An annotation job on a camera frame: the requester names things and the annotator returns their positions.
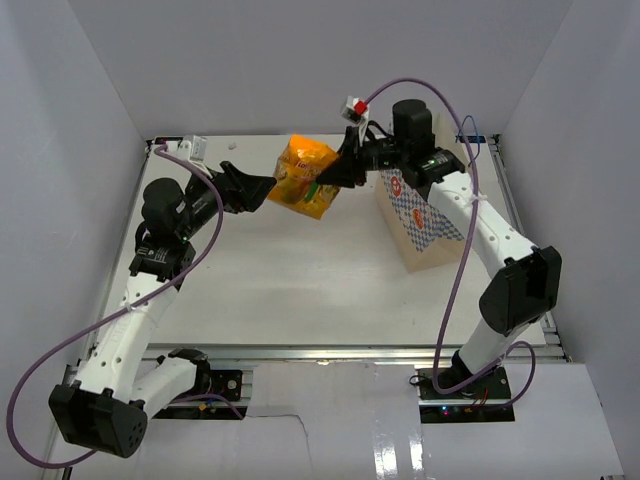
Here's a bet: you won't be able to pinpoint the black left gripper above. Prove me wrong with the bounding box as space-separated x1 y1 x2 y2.
176 162 276 241

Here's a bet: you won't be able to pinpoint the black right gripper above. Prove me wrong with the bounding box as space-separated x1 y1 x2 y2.
318 126 411 189

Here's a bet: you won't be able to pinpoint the orange gummy candy bag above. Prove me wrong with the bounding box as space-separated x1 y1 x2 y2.
268 134 340 220

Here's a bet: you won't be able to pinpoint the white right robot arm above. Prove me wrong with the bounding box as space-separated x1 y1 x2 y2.
317 97 562 399

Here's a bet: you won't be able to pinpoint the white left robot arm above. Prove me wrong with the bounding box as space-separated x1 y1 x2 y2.
49 161 276 458

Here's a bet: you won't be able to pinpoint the black XDOF label plate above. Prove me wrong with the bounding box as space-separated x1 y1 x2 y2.
153 136 183 145

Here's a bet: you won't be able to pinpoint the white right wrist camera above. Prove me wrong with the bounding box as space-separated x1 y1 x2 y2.
340 96 370 143

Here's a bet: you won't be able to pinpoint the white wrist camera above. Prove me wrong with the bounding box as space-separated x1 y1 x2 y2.
166 135 207 168
340 96 370 143

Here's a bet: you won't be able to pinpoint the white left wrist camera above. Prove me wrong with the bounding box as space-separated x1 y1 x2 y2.
166 135 207 168

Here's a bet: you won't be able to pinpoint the checkered paper bag blue handles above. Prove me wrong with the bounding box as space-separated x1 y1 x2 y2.
374 170 465 273

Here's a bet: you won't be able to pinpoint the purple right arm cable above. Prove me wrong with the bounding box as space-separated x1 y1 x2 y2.
364 77 537 407

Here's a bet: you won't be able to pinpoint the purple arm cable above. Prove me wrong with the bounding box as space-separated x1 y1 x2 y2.
364 77 537 407
5 144 246 470

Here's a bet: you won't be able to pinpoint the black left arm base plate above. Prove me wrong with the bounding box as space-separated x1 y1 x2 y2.
154 370 247 421

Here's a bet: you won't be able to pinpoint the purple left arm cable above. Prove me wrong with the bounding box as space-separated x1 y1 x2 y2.
5 144 246 470

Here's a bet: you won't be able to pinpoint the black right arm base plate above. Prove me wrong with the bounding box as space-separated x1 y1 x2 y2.
409 367 515 425

